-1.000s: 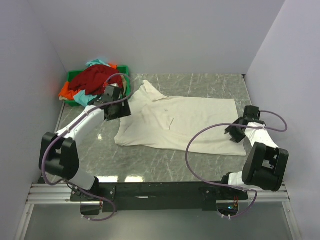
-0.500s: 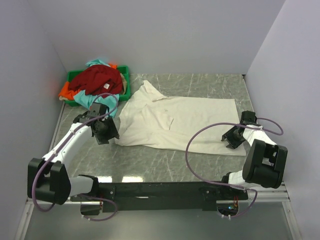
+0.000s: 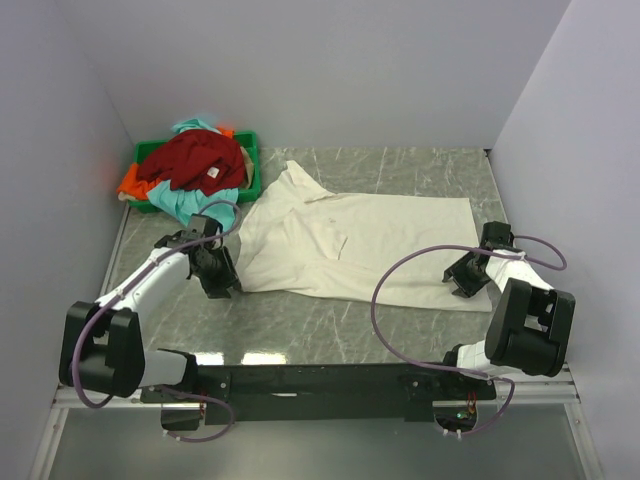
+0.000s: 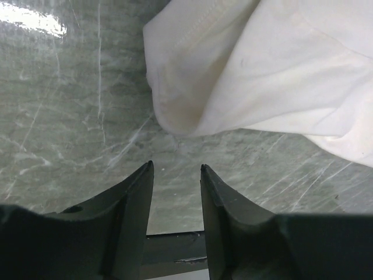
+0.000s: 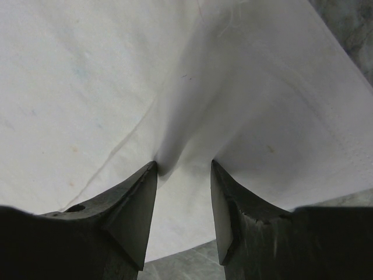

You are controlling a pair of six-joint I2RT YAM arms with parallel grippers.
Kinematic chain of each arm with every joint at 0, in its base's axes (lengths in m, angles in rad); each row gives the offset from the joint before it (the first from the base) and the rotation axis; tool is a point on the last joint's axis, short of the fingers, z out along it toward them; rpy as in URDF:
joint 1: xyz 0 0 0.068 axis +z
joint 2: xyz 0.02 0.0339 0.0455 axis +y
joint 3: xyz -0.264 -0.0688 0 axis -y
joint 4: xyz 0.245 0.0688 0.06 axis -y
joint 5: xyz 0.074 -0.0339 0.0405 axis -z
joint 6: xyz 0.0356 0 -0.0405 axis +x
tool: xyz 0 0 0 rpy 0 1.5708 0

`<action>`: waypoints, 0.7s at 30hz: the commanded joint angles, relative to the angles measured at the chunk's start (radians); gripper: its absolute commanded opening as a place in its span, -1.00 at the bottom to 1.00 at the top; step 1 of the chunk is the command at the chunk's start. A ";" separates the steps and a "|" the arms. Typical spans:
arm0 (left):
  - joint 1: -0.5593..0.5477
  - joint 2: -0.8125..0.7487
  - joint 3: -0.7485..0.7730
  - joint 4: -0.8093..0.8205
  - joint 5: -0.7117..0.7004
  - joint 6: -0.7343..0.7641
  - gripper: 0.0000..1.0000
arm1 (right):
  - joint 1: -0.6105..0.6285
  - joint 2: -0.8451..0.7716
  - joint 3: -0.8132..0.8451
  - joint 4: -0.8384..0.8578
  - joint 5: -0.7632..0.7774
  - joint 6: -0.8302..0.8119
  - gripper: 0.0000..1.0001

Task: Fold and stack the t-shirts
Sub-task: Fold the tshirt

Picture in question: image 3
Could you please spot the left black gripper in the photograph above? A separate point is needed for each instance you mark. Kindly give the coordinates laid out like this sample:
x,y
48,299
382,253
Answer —
x,y
217,289

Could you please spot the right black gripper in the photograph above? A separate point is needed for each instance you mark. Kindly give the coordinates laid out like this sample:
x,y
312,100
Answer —
x,y
466,288

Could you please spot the cream white t-shirt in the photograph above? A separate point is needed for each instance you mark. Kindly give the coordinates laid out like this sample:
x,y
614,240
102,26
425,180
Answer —
x,y
302,238

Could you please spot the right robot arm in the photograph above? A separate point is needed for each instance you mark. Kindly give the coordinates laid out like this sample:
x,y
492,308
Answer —
x,y
531,325

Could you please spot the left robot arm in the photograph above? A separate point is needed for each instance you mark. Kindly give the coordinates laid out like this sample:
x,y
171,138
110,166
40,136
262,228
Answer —
x,y
103,350

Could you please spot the teal t-shirt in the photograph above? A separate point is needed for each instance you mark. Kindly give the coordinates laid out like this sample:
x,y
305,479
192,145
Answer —
x,y
182,204

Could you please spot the dark red t-shirt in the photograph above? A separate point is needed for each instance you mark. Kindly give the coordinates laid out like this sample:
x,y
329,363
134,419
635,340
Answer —
x,y
195,160

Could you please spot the tan t-shirt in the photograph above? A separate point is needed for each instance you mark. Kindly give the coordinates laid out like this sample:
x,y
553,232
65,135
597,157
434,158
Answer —
x,y
249,169

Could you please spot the orange t-shirt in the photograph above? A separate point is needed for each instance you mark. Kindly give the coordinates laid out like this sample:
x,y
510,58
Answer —
x,y
132,185

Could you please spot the black base crossbar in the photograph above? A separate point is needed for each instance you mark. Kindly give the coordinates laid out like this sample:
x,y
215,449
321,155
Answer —
x,y
335,392

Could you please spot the aluminium frame rail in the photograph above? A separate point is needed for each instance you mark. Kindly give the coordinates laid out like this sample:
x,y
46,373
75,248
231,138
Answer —
x,y
528,391

